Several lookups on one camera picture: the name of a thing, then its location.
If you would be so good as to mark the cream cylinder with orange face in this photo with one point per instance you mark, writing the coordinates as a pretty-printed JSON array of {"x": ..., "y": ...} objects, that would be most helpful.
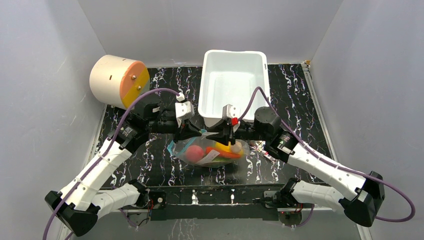
[{"x": 118, "y": 81}]

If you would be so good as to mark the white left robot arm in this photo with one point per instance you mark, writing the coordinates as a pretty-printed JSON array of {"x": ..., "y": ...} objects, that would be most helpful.
[{"x": 79, "y": 205}]

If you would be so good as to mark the white toy garlic bulb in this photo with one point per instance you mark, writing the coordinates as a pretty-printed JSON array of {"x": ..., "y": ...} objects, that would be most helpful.
[{"x": 236, "y": 148}]

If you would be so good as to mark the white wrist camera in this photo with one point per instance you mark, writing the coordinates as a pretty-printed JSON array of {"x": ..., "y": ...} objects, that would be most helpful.
[
  {"x": 184, "y": 109},
  {"x": 231, "y": 113}
]

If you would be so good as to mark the toy peach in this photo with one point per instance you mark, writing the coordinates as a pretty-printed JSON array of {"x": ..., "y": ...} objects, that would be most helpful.
[{"x": 194, "y": 153}]

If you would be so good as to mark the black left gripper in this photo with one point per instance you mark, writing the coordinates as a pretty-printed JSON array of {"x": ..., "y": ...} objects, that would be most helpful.
[{"x": 187, "y": 130}]

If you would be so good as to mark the red toy pepper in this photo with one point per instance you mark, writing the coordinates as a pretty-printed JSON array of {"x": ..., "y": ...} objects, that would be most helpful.
[{"x": 223, "y": 153}]

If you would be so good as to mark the aluminium frame rail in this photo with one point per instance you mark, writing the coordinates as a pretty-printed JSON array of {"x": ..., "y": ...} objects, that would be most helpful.
[{"x": 136, "y": 213}]

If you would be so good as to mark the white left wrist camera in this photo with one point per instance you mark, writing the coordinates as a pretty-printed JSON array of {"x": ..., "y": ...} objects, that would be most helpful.
[{"x": 184, "y": 109}]

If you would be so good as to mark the yellow toy mango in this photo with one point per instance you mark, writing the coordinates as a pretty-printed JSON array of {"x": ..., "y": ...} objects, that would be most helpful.
[{"x": 225, "y": 147}]

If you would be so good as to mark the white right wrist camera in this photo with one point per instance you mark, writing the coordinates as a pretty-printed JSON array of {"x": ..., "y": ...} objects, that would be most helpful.
[{"x": 231, "y": 113}]

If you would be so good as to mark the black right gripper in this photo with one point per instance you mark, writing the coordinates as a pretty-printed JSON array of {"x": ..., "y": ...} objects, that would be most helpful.
[{"x": 227, "y": 131}]

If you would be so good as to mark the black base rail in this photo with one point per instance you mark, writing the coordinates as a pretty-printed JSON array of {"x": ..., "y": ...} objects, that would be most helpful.
[{"x": 234, "y": 201}]

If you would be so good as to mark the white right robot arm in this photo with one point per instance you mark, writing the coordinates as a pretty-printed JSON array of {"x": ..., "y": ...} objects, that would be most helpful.
[{"x": 358, "y": 197}]

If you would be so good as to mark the white plastic bin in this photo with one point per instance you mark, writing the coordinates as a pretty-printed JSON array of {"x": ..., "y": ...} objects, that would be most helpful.
[{"x": 237, "y": 78}]

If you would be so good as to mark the clear zip top bag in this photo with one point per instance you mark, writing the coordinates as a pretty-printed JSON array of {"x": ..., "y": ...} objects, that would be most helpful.
[{"x": 177, "y": 150}]

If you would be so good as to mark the green toy cucumber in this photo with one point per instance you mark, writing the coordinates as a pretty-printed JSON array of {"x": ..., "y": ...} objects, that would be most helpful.
[{"x": 219, "y": 161}]

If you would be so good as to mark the pack of coloured markers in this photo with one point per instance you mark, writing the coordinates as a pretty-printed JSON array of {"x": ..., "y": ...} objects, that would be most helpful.
[{"x": 258, "y": 147}]

